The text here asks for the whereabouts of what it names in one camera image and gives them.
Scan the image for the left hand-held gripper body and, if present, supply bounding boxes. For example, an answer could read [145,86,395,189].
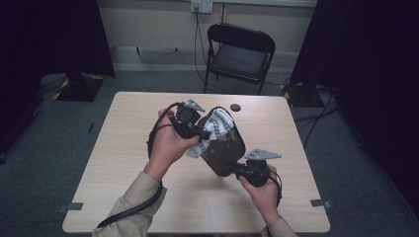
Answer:
[168,98,207,140]

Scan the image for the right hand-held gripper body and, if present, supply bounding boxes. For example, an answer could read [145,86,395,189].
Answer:
[241,148,283,189]

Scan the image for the white black patterned cloth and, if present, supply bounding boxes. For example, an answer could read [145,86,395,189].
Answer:
[185,107,236,159]

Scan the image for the person's left hand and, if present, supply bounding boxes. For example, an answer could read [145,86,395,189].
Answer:
[143,108,201,183]

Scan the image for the person's right hand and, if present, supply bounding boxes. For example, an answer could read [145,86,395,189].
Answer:
[238,163,282,228]

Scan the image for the grey tape strip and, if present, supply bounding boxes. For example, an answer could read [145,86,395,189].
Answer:
[55,201,85,213]
[309,198,333,210]

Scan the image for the black folding chair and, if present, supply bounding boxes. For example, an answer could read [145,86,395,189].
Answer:
[203,22,277,97]

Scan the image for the black stand base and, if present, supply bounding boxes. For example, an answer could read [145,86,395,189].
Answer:
[53,72,106,103]
[282,82,326,109]

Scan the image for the black curtain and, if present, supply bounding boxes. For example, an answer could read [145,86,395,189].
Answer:
[289,0,419,218]
[0,0,116,156]

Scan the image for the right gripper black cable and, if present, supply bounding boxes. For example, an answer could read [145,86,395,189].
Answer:
[268,168,284,207]

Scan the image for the black wall socket cable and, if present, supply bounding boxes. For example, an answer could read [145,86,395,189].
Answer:
[193,9,213,85]

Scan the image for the black floor cables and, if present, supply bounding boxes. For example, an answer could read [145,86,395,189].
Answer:
[293,88,340,150]

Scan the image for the white wall socket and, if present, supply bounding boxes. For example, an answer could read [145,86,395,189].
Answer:
[190,0,214,15]

